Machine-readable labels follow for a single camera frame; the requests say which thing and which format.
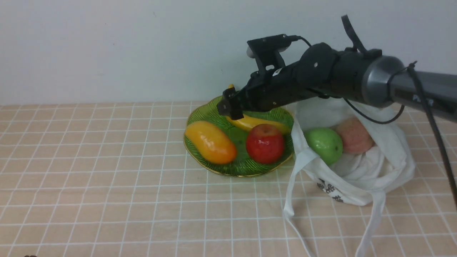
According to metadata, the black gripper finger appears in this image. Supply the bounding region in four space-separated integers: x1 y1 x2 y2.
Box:
217 87 244 120

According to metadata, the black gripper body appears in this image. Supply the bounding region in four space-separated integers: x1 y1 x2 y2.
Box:
234 43 338 112

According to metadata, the orange yellow mango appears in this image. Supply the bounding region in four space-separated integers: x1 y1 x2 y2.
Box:
184 121 238 165

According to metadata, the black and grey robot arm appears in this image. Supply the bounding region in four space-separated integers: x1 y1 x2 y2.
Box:
217 43 456 122

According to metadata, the white cloth tote bag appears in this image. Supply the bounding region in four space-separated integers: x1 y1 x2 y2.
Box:
283 97 416 257

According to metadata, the yellow banana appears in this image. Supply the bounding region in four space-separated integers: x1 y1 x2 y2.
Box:
226 84 290 135

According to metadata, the red apple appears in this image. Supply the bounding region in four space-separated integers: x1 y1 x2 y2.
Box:
245 124 285 165

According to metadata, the green glass leaf plate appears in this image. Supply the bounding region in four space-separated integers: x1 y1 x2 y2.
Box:
183 96 293 177

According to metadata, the green apple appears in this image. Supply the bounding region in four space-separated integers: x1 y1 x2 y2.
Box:
304 127 343 166

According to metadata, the pink peach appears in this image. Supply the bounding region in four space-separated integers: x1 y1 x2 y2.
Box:
335 117 375 155

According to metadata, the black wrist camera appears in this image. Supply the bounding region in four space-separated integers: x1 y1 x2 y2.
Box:
246 34 300 75

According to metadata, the black cable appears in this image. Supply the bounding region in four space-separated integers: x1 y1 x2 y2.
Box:
295 14 457 211

